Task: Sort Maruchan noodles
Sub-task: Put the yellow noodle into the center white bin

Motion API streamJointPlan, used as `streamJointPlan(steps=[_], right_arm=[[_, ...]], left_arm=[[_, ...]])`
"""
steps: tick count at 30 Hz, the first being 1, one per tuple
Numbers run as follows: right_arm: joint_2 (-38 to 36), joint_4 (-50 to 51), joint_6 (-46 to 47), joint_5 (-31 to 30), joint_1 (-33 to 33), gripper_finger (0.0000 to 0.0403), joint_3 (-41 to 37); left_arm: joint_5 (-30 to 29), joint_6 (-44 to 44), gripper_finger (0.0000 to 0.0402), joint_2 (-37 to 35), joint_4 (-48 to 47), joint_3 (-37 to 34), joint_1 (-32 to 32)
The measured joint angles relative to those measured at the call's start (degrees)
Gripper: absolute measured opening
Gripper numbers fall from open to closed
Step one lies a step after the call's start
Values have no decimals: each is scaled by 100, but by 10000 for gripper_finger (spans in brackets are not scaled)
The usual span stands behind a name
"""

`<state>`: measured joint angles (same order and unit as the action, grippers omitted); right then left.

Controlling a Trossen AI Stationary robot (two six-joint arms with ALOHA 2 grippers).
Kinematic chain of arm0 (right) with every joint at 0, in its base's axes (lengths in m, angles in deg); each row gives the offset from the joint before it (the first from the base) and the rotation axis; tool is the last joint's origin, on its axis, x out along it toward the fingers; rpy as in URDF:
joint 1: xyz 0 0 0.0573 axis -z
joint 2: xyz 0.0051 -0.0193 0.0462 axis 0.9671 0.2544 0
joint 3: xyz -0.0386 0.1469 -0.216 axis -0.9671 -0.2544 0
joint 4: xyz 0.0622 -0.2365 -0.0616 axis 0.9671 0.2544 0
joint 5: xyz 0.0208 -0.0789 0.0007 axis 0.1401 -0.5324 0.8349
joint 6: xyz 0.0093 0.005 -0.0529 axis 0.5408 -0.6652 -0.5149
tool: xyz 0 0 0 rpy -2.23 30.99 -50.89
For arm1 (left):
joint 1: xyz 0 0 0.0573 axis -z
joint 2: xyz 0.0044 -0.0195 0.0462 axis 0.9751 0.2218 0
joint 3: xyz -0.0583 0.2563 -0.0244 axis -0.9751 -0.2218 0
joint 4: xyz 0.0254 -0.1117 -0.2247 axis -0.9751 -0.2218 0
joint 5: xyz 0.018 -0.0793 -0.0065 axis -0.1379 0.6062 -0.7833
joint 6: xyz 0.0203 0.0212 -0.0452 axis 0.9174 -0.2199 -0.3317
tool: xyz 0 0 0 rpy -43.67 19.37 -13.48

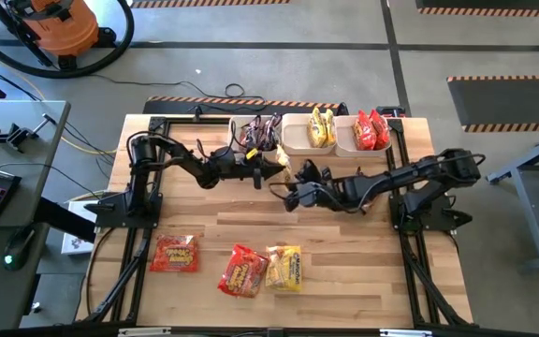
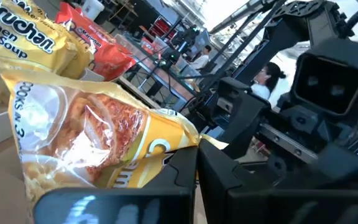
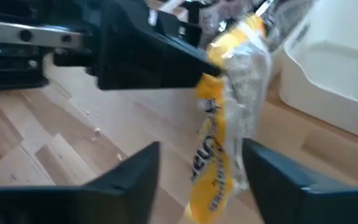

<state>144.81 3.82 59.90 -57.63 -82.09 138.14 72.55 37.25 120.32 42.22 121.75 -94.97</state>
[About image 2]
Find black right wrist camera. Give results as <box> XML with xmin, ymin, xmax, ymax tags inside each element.
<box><xmin>290</xmin><ymin>37</ymin><xmax>358</xmax><ymax>118</ymax></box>

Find person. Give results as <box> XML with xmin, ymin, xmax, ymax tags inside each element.
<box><xmin>190</xmin><ymin>45</ymin><xmax>213</xmax><ymax>71</ymax></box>
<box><xmin>249</xmin><ymin>61</ymin><xmax>287</xmax><ymax>102</ymax></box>

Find clear plastic storage box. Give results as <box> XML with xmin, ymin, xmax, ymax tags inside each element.
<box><xmin>141</xmin><ymin>35</ymin><xmax>167</xmax><ymax>55</ymax></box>

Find orange Maruchan noodle pack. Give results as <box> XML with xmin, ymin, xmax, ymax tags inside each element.
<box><xmin>55</xmin><ymin>1</ymin><xmax>137</xmax><ymax>82</ymax></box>

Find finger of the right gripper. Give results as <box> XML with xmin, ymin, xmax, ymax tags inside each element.
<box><xmin>216</xmin><ymin>77</ymin><xmax>272</xmax><ymax>159</ymax></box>
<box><xmin>290</xmin><ymin>146</ymin><xmax>358</xmax><ymax>190</ymax></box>

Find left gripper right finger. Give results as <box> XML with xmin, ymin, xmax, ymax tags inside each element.
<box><xmin>196</xmin><ymin>138</ymin><xmax>358</xmax><ymax>224</ymax></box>

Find red shelf bins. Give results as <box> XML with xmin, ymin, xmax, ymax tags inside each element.
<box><xmin>149</xmin><ymin>17</ymin><xmax>175</xmax><ymax>40</ymax></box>

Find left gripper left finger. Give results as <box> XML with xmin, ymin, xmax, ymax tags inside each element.
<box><xmin>32</xmin><ymin>145</ymin><xmax>199</xmax><ymax>224</ymax></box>

